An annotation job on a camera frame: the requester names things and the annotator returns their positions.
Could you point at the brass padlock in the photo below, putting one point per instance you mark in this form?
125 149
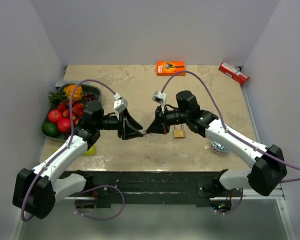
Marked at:
179 132

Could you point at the red apple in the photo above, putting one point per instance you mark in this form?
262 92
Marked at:
64 124
54 116

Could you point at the dark green fruit tray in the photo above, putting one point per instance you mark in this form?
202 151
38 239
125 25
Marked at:
75 109

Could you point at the orange razor box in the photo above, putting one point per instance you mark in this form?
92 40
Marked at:
169 68

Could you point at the yellow green bottle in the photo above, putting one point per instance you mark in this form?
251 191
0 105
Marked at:
91 152

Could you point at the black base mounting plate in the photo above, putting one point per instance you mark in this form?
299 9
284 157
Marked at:
198 188

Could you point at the blue zigzag patterned pouch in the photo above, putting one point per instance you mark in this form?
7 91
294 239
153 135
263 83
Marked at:
218 148

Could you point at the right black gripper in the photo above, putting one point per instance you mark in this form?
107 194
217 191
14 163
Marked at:
160 125

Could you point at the small white blue box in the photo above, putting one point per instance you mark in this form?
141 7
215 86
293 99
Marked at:
59 84

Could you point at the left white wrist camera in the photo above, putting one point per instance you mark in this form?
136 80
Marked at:
120 103

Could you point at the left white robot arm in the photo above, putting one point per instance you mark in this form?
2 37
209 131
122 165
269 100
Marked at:
37 190

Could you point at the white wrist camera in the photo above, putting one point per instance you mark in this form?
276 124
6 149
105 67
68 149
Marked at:
120 103
159 97

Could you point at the green lime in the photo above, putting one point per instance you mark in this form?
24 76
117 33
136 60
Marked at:
50 129

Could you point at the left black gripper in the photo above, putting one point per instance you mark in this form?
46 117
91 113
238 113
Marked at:
127 127

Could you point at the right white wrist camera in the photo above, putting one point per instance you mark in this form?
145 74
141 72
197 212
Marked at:
159 97

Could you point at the small silver key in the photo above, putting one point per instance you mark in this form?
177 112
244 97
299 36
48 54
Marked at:
145 134

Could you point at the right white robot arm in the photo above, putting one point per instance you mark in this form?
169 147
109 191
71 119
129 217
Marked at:
266 164

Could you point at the red white box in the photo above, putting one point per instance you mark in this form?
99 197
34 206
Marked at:
233 73

